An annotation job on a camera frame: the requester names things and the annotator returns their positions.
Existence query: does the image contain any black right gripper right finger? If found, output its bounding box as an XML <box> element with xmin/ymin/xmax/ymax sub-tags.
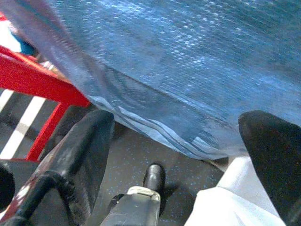
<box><xmin>238</xmin><ymin>110</ymin><xmax>301</xmax><ymax>226</ymax></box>

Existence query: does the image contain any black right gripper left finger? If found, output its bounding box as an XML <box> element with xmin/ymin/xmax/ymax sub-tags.
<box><xmin>39</xmin><ymin>110</ymin><xmax>116</xmax><ymax>226</ymax></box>

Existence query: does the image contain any white cloth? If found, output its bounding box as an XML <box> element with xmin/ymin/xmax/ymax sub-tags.
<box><xmin>183</xmin><ymin>155</ymin><xmax>286</xmax><ymax>226</ymax></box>

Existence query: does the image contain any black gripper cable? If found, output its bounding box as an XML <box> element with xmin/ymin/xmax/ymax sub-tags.
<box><xmin>4</xmin><ymin>170</ymin><xmax>79</xmax><ymax>226</ymax></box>

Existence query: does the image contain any red frame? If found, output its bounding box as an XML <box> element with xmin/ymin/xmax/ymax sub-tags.
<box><xmin>0</xmin><ymin>11</ymin><xmax>92</xmax><ymax>162</ymax></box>

